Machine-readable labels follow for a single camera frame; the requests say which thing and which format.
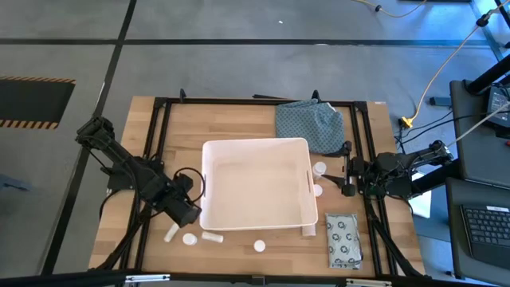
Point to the white gauze roll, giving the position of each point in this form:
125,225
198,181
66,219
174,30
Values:
171,233
212,237

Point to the black power adapter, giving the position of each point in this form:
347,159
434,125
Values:
500,105

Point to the black rig beam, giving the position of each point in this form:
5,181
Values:
488,75
434,179

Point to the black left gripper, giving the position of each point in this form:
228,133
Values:
183,213

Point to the grey patterned flat packet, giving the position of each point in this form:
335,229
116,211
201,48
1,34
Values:
342,239

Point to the white pill bottle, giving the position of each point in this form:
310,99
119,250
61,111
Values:
259,246
189,238
318,168

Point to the small grey floor block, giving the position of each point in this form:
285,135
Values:
440,101

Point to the grey laptop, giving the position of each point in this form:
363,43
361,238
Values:
486,227

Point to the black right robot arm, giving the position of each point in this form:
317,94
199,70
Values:
398,161

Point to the white woven plastic basket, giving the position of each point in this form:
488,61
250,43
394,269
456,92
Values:
255,183

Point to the white bottle red cap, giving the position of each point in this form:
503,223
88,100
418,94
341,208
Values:
318,190

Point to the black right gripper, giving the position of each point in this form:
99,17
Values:
358,177

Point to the blue patterned cloth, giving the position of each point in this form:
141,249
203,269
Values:
308,123

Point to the black rig crossbar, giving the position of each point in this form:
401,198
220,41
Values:
60,279

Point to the black table frame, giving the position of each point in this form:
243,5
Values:
223,101

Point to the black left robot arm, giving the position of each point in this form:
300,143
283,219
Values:
119,153

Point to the pale pink bandage roll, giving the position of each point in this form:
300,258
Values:
308,230

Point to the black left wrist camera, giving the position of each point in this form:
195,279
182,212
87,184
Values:
184,184

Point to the white paper sheet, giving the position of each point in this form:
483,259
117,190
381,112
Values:
421,205

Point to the black hazard-striped floor mat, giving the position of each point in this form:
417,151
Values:
32,101

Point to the grey desk panel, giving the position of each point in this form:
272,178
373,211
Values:
474,139

